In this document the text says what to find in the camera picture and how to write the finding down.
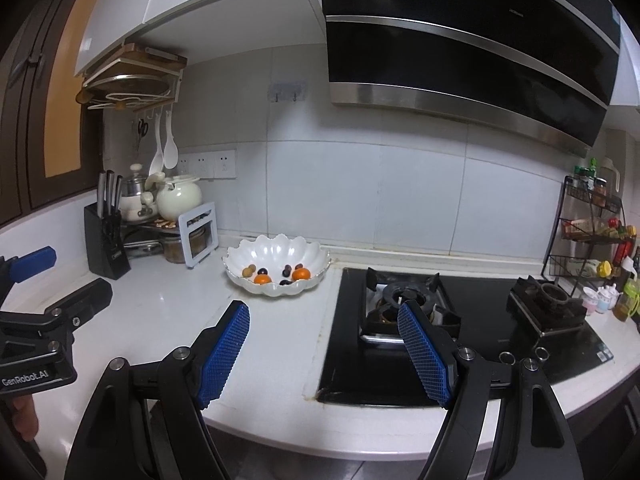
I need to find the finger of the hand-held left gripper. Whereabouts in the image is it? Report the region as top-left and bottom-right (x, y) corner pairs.
(0, 246), (57, 286)
(42, 278), (113, 333)

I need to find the white scalloped ceramic bowl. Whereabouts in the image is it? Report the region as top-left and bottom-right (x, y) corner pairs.
(222, 234), (332, 297)

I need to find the black burner grate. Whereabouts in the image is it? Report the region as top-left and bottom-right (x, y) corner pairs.
(359, 267), (462, 343)
(506, 276), (588, 337)

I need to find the wall hook strip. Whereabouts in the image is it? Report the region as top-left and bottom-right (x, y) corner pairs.
(267, 81), (308, 103)

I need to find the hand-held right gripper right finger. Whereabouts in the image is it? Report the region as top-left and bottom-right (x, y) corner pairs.
(397, 300), (586, 480)

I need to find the white hanging rack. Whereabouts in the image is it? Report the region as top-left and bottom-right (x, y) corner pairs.
(75, 42), (188, 113)

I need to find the person's left hand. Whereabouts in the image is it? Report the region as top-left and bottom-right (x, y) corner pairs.
(10, 394), (41, 443)

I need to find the green-lid spice jar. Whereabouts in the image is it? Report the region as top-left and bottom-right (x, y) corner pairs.
(572, 165), (596, 191)

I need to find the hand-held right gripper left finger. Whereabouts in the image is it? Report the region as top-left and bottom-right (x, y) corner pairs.
(64, 300), (251, 480)

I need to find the white rice spoon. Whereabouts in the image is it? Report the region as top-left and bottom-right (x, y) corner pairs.
(163, 112), (179, 170)

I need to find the white pot with lid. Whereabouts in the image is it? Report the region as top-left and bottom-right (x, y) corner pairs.
(121, 162), (148, 198)

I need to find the black glass gas stove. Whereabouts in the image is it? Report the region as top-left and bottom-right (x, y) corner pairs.
(316, 266), (615, 407)

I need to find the round wooden board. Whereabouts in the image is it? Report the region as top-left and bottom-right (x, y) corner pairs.
(76, 72), (173, 106)

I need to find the rectangular wooden cutting board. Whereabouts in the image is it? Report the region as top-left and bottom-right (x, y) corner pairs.
(120, 44), (188, 68)

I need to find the cream teapot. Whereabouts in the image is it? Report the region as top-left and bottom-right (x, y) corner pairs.
(156, 175), (203, 221)

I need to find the white plastic jug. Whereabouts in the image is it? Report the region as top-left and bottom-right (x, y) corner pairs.
(597, 156), (622, 196)

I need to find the brown wooden window frame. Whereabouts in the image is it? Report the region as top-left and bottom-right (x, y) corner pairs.
(0, 0), (108, 228)

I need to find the white ladle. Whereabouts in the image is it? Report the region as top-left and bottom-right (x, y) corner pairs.
(149, 115), (165, 177)

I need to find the black wire spice rack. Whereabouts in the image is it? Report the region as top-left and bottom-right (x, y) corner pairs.
(544, 175), (638, 281)

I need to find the steel pan lid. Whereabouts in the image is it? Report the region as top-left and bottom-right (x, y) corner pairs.
(124, 240), (163, 256)

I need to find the white wall cabinet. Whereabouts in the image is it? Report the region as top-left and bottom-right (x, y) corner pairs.
(75, 0), (326, 77)

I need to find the white milk pot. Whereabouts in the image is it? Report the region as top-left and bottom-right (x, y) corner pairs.
(120, 195), (158, 222)

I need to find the black range hood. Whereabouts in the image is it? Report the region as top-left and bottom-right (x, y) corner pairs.
(320, 0), (623, 158)

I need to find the black knife block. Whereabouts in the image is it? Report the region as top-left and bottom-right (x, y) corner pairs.
(84, 203), (132, 281)

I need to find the dark base cabinet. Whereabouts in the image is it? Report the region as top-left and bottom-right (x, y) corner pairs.
(565, 385), (640, 480)

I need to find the white-framed corner shelf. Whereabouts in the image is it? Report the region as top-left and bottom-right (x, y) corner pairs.
(122, 202), (219, 268)

